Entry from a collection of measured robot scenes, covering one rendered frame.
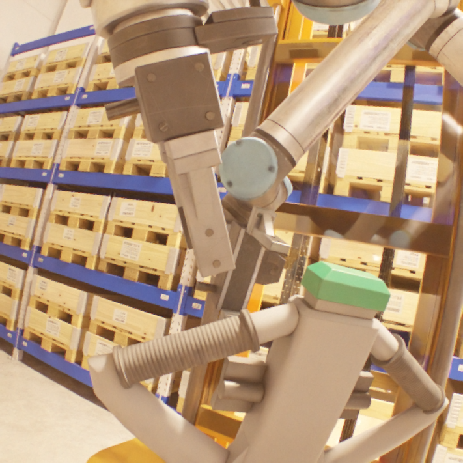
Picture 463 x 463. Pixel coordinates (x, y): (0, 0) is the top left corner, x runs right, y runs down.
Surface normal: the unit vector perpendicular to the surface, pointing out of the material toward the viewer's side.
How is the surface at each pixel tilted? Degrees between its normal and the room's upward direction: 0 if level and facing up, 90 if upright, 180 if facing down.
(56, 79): 90
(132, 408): 99
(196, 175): 131
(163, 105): 106
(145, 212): 90
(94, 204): 90
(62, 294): 90
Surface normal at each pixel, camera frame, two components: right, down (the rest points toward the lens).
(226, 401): 0.20, 0.26
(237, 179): -0.25, -0.04
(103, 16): -0.68, 0.37
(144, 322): -0.45, -0.17
